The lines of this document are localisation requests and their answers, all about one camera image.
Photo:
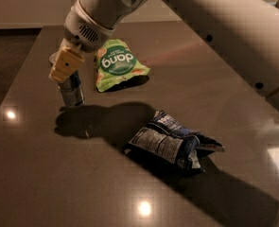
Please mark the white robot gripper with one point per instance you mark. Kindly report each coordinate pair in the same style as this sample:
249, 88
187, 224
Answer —
82, 35

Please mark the silver blue redbull can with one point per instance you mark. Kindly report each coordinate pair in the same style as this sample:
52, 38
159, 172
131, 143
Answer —
71, 91

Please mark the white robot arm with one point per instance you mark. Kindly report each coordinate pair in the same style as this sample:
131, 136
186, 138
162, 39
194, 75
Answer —
245, 33

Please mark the green dang snack bag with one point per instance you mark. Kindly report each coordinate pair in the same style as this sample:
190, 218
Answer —
115, 64

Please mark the blue white chip bag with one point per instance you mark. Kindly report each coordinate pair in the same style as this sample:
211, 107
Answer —
167, 139

